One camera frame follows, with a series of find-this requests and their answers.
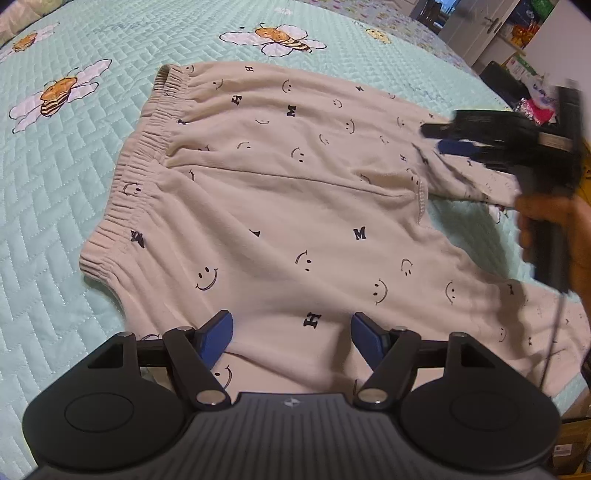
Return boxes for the beige smiley print pants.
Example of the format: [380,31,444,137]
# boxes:
[78,62,591,400]

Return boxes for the pink plastic bag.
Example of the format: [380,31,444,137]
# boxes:
[517,83,559,125]

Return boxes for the black cable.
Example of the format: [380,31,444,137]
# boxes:
[538,288,566,384]

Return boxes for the mint quilted bee blanket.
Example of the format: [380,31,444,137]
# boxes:
[0,0,591,480]

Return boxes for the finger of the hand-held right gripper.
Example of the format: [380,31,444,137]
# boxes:
[436,138,490,160]
[422,121,462,138]

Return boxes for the person's right hand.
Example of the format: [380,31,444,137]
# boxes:
[515,191,591,296]

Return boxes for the black chair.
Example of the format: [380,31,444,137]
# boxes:
[478,60,532,112]

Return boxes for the white door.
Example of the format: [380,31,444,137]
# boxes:
[438,0,522,65]

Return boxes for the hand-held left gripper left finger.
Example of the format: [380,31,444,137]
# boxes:
[88,310,234,409]

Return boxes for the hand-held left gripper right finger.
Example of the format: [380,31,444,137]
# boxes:
[350,311,502,409]

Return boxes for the cardboard box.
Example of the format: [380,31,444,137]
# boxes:
[551,415,591,476]

